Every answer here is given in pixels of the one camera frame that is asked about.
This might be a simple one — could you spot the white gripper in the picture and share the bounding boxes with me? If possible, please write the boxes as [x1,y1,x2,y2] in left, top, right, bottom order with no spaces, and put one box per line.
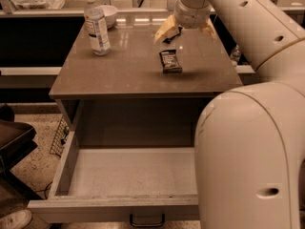
[154,0,216,43]

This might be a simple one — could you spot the dark chocolate rxbar wrapper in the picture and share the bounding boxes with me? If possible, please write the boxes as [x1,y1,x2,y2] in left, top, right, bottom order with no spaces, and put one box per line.
[159,50,182,73]

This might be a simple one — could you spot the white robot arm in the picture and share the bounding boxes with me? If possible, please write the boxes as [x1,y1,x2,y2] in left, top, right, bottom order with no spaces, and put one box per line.
[174,0,305,229]

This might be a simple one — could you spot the grey cabinet with glossy top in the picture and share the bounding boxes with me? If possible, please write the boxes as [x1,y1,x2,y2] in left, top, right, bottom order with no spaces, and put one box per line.
[49,10,244,151]

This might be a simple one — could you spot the open grey top drawer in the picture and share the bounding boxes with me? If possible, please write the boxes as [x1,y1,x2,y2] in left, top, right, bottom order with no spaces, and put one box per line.
[28,99,200,224]

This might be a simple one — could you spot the blue snack bar wrapper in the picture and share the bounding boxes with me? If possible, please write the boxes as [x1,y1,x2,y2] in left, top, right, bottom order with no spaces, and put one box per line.
[163,27,183,44]

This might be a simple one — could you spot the small water bottle behind cabinet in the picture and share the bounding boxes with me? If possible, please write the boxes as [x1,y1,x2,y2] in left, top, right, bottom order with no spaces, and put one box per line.
[230,45,241,66]

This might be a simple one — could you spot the white ceramic bowl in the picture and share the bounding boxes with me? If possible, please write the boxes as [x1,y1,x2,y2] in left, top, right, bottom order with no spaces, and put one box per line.
[101,5,118,28]

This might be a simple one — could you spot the clear plastic water bottle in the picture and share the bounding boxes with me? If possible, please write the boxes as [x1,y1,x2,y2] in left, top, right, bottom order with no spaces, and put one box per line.
[84,0,111,55]

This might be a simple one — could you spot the dark chair at left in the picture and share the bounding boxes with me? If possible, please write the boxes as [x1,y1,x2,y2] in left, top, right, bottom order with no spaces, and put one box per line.
[0,104,42,200]

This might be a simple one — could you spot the white shoe at bottom left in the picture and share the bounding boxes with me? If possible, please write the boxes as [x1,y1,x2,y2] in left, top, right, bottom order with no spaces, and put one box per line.
[0,210,32,229]

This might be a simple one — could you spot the wire mesh basket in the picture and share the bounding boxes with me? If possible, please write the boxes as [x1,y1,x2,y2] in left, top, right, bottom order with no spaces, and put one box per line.
[50,118,70,158]

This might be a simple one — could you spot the black drawer handle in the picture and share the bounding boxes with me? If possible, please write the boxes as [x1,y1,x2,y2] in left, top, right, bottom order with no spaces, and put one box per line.
[129,214,166,228]

